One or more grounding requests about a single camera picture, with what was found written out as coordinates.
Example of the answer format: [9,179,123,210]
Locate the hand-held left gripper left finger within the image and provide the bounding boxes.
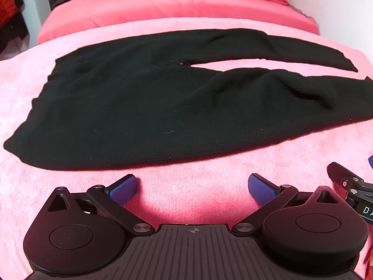
[47,174,155,237]

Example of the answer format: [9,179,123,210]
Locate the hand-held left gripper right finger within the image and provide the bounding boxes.
[231,173,343,237]

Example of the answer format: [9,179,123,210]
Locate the black pants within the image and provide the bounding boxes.
[3,28,373,171]

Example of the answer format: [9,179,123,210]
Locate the pink fleece blanket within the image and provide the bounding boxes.
[0,16,373,280]

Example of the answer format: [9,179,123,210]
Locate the red bed cover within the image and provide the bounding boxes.
[37,0,320,45]

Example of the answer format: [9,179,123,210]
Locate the rack of hanging clothes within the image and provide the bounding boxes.
[0,0,30,54]

